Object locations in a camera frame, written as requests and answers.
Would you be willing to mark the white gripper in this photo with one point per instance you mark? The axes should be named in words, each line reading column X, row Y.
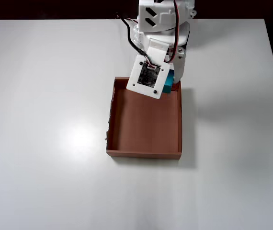
column 181, row 65

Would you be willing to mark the blue cube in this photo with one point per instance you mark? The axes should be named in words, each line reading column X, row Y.
column 168, row 83

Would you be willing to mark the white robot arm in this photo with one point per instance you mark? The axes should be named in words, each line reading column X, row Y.
column 165, row 14

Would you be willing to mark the brown cardboard box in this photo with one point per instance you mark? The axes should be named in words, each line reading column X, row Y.
column 148, row 129

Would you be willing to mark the white camera module with board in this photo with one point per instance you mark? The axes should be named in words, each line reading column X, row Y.
column 136, row 86

